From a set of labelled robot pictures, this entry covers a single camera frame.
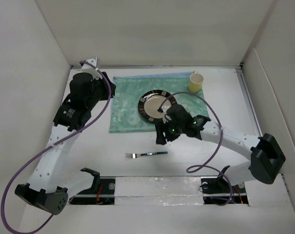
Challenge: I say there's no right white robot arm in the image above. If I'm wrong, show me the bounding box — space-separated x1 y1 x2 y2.
155 104 286 192

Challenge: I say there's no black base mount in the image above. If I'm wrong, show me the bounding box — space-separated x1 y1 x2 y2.
198 177 249 206
69 177 116 205

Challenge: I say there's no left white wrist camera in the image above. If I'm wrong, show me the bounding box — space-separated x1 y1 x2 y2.
79 57 100 74

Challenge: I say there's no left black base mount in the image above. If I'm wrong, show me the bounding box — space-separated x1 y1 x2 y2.
69 177 116 205

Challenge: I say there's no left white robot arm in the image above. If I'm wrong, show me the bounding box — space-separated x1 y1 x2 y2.
15 72 116 215

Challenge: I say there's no dark rimmed beige plate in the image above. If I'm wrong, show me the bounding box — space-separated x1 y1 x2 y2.
138 90 177 124

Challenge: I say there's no green patterned cloth placemat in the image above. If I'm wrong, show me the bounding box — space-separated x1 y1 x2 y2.
109 71 207 134

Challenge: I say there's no yellow paper cup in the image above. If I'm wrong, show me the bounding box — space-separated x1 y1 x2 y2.
189 70 204 93

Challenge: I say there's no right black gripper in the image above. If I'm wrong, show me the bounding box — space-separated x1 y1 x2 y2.
155 117 184 145

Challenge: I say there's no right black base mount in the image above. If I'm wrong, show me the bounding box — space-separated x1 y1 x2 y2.
198 177 249 206

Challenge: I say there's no silver fork green handle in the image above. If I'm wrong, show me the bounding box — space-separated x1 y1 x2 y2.
125 152 168 159

